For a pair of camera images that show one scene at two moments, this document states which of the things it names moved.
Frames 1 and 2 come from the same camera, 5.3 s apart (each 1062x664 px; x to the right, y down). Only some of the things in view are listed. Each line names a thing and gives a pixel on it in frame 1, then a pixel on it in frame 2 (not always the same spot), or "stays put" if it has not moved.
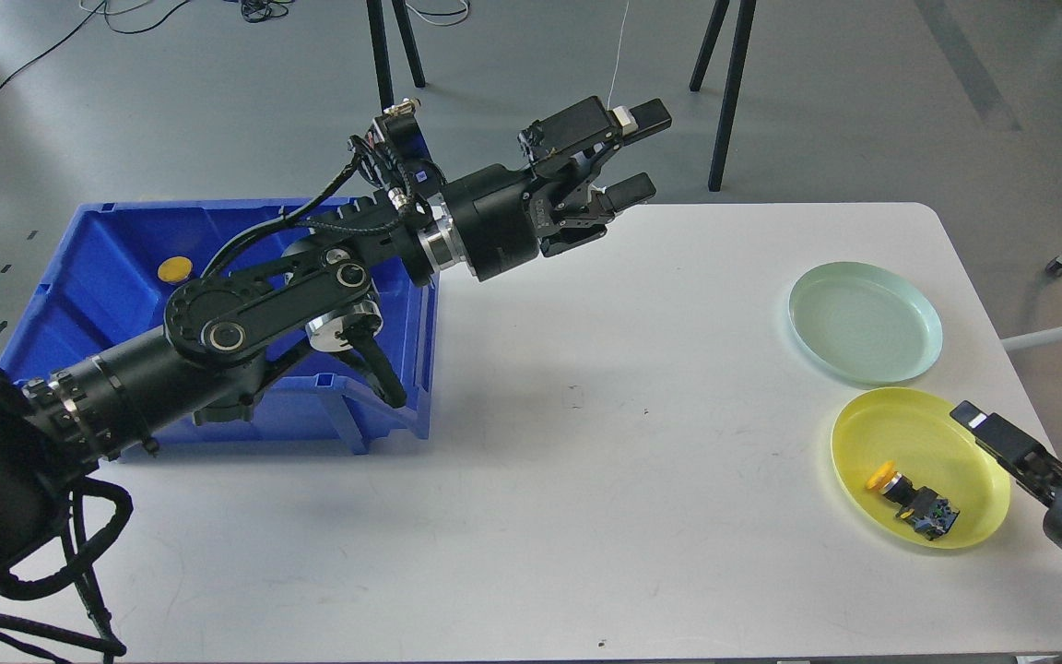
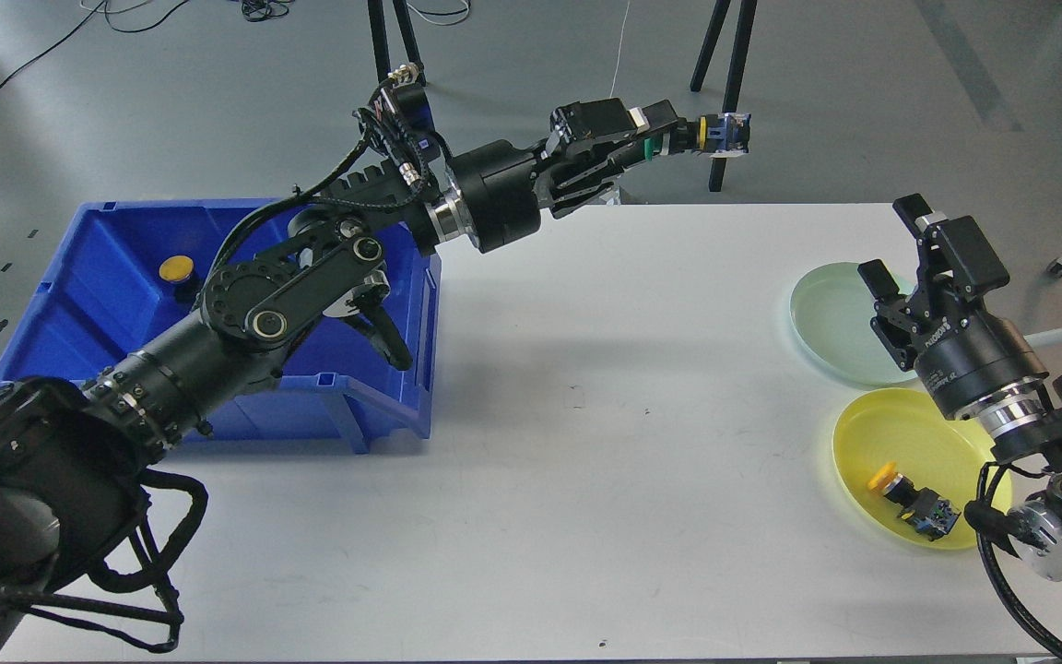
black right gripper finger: (1029, 461) to (882, 287)
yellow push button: (930, 514) stays put
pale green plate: (864, 324) stays put
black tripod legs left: (376, 24) stays put
